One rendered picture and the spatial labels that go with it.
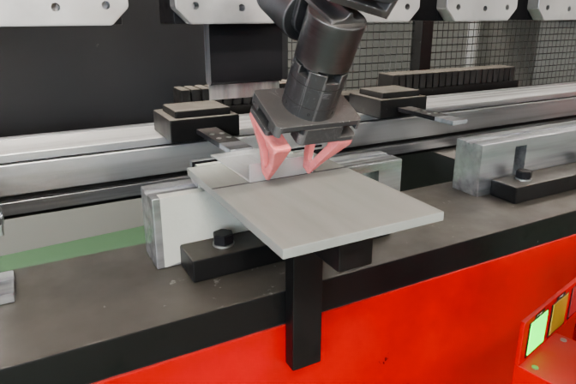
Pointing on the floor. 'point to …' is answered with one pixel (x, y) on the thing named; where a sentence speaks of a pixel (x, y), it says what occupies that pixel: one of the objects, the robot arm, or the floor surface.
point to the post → (421, 45)
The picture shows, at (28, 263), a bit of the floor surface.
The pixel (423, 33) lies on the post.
